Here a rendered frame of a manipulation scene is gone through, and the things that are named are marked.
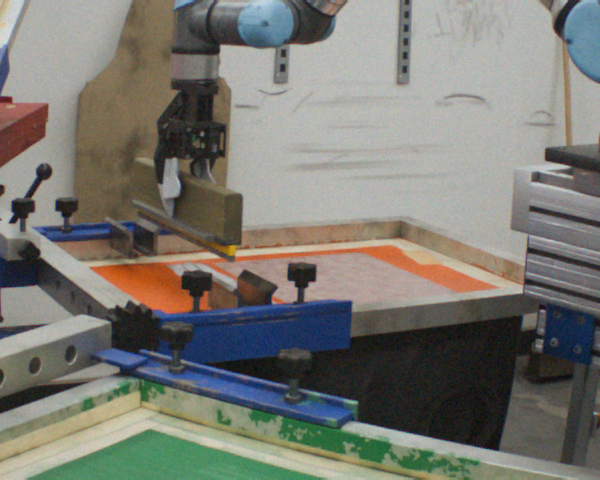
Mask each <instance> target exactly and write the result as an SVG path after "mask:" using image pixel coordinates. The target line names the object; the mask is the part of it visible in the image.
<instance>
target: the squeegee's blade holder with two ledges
mask: <svg viewBox="0 0 600 480"><path fill-rule="evenodd" d="M132 206H133V207H135V208H137V209H139V210H142V211H144V212H146V213H148V215H149V214H150V216H152V217H154V218H156V219H158V220H160V221H163V222H165V223H167V224H170V225H172V226H174V227H176V228H178V229H180V230H182V231H184V233H186V234H189V235H191V236H193V237H196V238H198V239H200V240H202V241H204V242H214V237H215V236H214V235H212V234H210V232H208V231H205V230H203V229H200V228H198V227H196V226H194V225H192V224H190V223H187V222H184V221H182V220H180V219H178V218H176V216H175V217H173V218H170V217H169V215H168V213H167V212H165V211H163V210H160V209H157V208H155V207H153V206H151V205H149V204H147V203H144V202H142V201H140V200H133V201H132Z"/></svg>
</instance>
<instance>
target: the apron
mask: <svg viewBox="0 0 600 480"><path fill-rule="evenodd" d="M174 9H175V0H132V2H131V4H130V8H129V11H128V14H127V18H126V19H125V21H124V24H123V28H122V32H121V36H120V40H119V41H118V45H117V49H116V54H115V57H114V59H113V60H112V61H111V62H110V63H109V65H108V66H107V67H106V68H104V69H103V70H102V71H101V72H100V73H98V74H97V75H96V76H95V78H93V79H92V80H91V81H90V82H86V83H85V86H84V88H83V89H82V91H81V92H80V93H79V94H78V111H77V140H76V173H75V185H74V198H78V210H77V211H76V212H74V224H79V223H96V222H106V221H105V219H106V218H107V217H109V218H111V219H113V220H115V221H132V220H136V218H137V217H138V215H137V208H135V207H133V206H132V201H133V161H134V159H137V158H148V159H151V160H153V161H154V153H155V149H156V146H157V143H158V136H161V137H162V136H163V135H158V132H157V130H158V125H157V121H158V120H159V118H160V117H161V115H162V114H163V113H164V110H165V109H166V108H167V106H168V105H169V104H170V102H172V101H173V99H174V98H175V97H176V95H177V94H178V93H179V92H181V91H176V90H172V89H171V81H172V80H173V79H171V78H170V66H171V53H172V37H173V19H174V14H173V11H174ZM215 81H217V82H218V84H217V86H219V92H218V95H214V103H213V120H214V121H217V122H221V123H224V124H226V152H225V158H221V156H220V157H219V159H215V163H214V165H213V168H212V170H211V177H212V178H213V180H214V181H215V183H216V184H217V185H221V186H224V187H226V184H227V169H228V150H229V134H230V125H231V89H230V88H229V87H228V84H227V83H226V80H225V77H221V76H220V75H219V78H218V79H217V80H215Z"/></svg>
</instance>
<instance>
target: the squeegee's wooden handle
mask: <svg viewBox="0 0 600 480"><path fill-rule="evenodd" d="M177 178H178V180H179V182H180V193H179V196H178V197H175V198H174V204H175V208H174V215H173V217H175V216H176V218H178V219H180V220H182V221H184V222H187V223H190V224H192V225H194V226H196V227H198V228H200V229H203V230H205V231H208V232H210V234H212V235H214V236H215V237H214V242H216V243H218V244H220V245H223V246H226V245H241V244H242V226H243V195H242V194H240V193H238V192H234V191H231V189H229V188H226V187H224V186H221V185H217V184H215V183H212V182H210V181H207V180H205V179H202V178H198V177H196V176H193V175H191V174H188V173H185V172H183V171H180V174H178V176H177ZM133 200H140V201H142V202H144V203H147V204H149V205H151V206H153V207H155V208H157V209H160V210H163V211H165V212H167V211H166V209H165V207H164V204H163V201H162V197H161V193H160V189H159V184H158V182H157V176H156V171H155V166H154V161H153V160H151V159H148V158H137V159H134V161H133Z"/></svg>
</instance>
